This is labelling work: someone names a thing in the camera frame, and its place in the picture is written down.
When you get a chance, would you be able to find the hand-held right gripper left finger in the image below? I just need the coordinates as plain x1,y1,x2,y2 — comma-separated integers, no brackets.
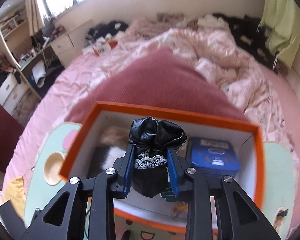
20,145,135,240

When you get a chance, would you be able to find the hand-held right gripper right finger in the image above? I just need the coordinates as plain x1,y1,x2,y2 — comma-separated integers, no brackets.
166,147,282,240

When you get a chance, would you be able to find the white fur pompom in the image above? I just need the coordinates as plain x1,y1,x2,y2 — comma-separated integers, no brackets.
100,145,128,171

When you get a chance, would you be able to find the brown furry scrunchie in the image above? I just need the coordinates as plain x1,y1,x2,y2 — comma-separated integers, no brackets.
100,126,131,146

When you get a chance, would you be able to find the blue metal tin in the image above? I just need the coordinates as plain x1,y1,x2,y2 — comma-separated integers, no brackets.
189,137,241,179

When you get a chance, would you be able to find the black lace-trimmed pouch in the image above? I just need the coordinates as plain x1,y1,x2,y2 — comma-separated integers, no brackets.
128,116,188,198

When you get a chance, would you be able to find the orange cardboard box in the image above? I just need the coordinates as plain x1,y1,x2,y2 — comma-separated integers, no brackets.
59,101,265,233

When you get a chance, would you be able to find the green cartoon desktop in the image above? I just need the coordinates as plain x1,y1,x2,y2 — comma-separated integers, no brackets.
24,121,294,240

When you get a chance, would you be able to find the dark pink blanket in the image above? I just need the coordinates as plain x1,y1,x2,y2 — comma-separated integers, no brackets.
65,47,250,128

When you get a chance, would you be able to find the yellow cloth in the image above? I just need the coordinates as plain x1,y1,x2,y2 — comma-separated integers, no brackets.
4,176,27,215

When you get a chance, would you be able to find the orange tissue box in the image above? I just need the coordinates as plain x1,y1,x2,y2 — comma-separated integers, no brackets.
94,41,118,55

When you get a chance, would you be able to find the pink floral quilt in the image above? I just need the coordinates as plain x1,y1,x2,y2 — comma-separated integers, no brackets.
90,17,290,135

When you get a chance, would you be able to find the dark red door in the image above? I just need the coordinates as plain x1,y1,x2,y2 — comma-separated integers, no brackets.
0,100,25,173

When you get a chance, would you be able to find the white paper roll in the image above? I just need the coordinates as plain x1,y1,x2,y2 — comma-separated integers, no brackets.
32,61,47,87

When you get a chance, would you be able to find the white drawer cabinet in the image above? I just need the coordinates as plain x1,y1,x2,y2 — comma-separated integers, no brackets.
51,19,94,68

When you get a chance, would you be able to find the white low drawer unit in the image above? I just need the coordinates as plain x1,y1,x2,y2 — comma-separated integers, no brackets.
0,75,28,113

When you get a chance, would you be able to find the black striped clothes pile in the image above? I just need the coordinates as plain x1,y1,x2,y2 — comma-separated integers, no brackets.
87,20,129,40

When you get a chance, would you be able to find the white study desk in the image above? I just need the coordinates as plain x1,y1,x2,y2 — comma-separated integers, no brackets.
14,37,65,100

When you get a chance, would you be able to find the beige curtain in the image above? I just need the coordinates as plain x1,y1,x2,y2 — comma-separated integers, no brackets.
24,0,47,37

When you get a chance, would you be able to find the white bookshelf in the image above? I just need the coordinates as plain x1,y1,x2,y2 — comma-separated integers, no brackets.
0,0,30,40

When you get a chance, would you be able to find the light green hanging cloth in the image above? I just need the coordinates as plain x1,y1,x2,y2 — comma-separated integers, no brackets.
259,0,300,69

